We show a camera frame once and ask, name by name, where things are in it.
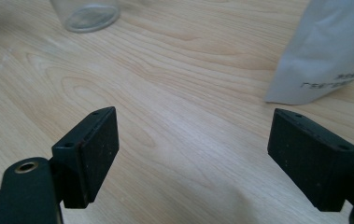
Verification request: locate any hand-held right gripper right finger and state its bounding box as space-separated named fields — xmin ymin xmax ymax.
xmin=267 ymin=107 xmax=354 ymax=213

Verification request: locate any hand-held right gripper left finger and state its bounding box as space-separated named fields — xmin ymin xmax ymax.
xmin=51 ymin=106 xmax=120 ymax=209

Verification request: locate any white printed plastic pouch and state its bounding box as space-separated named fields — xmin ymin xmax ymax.
xmin=263 ymin=0 xmax=354 ymax=105

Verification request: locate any clear glass clip-top jar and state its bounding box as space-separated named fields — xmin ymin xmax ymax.
xmin=49 ymin=0 xmax=122 ymax=34

